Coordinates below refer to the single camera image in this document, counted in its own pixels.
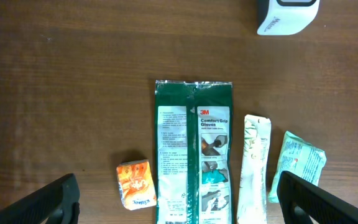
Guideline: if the white barcode scanner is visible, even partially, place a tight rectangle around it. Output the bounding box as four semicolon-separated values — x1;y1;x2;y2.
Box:
257;0;320;36

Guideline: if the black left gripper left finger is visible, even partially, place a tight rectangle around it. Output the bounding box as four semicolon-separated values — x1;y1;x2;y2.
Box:
0;174;80;224

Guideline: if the orange tissue pack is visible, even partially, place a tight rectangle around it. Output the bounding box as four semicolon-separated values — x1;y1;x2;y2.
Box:
116;159;157;210

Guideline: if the white cream tube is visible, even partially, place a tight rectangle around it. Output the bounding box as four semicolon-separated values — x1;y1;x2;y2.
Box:
237;114;272;224

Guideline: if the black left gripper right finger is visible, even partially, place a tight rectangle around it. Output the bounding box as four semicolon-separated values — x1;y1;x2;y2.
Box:
277;171;358;224

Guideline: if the green glove package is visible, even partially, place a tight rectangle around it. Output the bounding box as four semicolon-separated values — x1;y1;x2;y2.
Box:
155;80;234;223

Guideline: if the teal wipes packet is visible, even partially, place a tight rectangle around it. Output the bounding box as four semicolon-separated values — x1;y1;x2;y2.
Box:
268;131;327;203

